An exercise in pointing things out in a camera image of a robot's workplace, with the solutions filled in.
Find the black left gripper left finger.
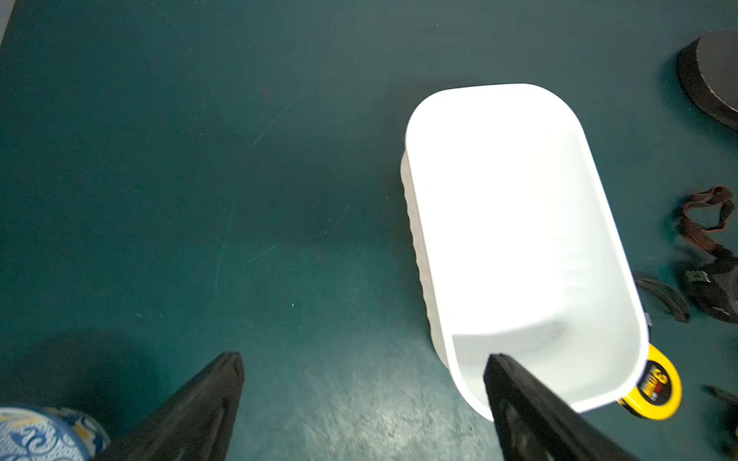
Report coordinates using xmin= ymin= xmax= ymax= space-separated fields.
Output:
xmin=97 ymin=352 xmax=244 ymax=460

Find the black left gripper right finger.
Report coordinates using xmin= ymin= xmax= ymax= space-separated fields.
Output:
xmin=484 ymin=353 xmax=636 ymax=461

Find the yellow tape measure black label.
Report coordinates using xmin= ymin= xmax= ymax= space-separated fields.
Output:
xmin=616 ymin=270 xmax=692 ymax=422

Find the purple black round tape measure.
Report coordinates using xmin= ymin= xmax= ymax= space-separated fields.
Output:
xmin=678 ymin=186 xmax=737 ymax=324

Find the white plastic storage box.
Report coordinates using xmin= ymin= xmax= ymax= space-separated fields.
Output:
xmin=401 ymin=84 xmax=649 ymax=418

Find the blue yellow patterned bowl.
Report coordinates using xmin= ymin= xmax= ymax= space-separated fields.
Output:
xmin=1 ymin=405 xmax=111 ymax=461

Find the copper hook stand dark base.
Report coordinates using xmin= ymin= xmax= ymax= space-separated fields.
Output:
xmin=676 ymin=30 xmax=737 ymax=130

